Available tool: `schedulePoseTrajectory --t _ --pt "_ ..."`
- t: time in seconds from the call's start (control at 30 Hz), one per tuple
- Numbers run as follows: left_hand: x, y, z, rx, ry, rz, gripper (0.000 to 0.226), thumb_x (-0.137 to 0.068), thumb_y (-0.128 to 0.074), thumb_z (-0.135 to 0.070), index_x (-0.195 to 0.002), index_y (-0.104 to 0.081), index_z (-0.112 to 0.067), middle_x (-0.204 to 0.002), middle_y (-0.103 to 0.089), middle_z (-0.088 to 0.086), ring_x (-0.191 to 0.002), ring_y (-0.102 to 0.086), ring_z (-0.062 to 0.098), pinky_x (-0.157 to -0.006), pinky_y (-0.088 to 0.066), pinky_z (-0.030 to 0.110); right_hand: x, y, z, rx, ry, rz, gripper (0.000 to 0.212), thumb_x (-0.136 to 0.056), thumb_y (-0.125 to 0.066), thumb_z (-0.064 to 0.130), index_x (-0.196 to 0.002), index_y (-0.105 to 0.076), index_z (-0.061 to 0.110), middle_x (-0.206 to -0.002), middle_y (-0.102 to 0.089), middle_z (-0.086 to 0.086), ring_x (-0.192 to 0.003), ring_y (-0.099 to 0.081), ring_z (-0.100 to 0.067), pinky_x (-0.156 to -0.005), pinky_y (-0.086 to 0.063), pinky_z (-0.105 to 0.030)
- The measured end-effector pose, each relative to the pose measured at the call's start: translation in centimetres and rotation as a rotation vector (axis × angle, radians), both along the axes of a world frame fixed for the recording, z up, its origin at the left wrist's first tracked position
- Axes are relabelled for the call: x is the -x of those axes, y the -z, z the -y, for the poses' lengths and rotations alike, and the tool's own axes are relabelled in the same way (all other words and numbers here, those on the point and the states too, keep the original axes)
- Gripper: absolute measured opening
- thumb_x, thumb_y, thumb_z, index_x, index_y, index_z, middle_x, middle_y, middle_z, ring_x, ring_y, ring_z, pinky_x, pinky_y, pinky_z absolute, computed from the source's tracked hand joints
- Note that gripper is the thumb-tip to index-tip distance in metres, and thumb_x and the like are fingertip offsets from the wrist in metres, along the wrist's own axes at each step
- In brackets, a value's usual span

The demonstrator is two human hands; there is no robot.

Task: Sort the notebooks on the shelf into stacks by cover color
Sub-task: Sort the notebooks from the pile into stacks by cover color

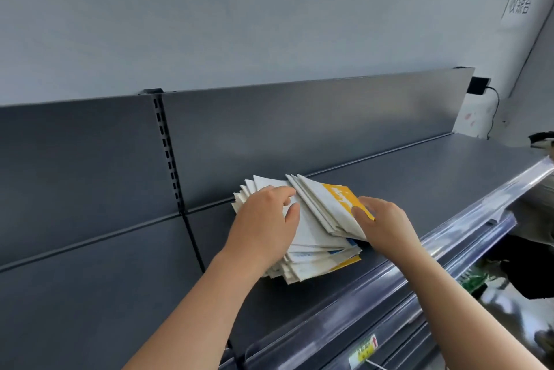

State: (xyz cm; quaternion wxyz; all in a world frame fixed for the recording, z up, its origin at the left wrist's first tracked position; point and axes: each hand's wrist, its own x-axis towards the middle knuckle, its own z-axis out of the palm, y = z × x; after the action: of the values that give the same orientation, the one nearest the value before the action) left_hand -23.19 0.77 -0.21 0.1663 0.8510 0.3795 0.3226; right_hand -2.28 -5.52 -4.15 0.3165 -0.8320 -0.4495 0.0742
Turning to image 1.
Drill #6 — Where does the person's right hand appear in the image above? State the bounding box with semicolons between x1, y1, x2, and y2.
350;195;423;264

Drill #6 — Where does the person's left hand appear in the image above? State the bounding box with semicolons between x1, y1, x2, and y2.
223;185;301;273

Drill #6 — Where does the pile of white notebooks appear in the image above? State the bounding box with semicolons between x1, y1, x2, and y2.
231;173;376;285

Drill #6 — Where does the person's left forearm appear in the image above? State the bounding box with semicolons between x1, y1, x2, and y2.
123;248;269;370

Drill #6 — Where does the green snack packet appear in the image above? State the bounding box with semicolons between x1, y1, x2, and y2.
458;268;491;293

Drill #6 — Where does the dark grey back panel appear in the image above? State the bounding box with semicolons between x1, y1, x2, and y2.
0;95;181;271
162;67;476;213

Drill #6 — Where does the yellow green price tag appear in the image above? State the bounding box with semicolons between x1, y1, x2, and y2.
348;334;380;369

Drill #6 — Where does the slotted dark metal upright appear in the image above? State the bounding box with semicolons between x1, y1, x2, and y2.
138;87;207;275

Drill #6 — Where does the white floral patterned panel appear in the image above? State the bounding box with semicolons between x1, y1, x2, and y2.
452;93;499;139

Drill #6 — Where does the clear plastic price rail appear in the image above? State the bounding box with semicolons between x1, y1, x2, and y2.
328;211;518;370
242;157;554;370

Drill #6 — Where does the black cable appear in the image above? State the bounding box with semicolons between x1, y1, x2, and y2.
484;86;501;140

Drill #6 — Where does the black wall adapter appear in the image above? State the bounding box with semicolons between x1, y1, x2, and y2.
466;76;491;96

